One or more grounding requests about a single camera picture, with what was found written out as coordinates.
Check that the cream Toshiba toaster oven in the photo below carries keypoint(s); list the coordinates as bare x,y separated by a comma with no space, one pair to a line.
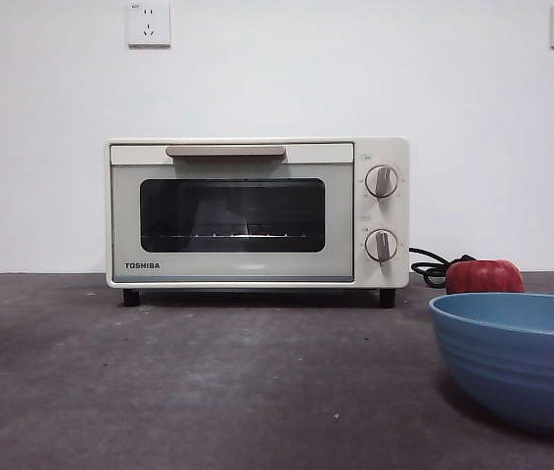
384,147

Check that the round cream oven knob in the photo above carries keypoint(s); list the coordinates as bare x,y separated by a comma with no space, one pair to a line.
382,181
381,245

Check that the blue ribbed bowl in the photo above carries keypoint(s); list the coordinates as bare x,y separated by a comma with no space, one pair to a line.
512,372

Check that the oven door with glass window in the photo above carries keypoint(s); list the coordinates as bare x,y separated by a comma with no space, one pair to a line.
125,220

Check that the red apple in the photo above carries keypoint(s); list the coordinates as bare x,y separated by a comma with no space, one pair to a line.
485,278

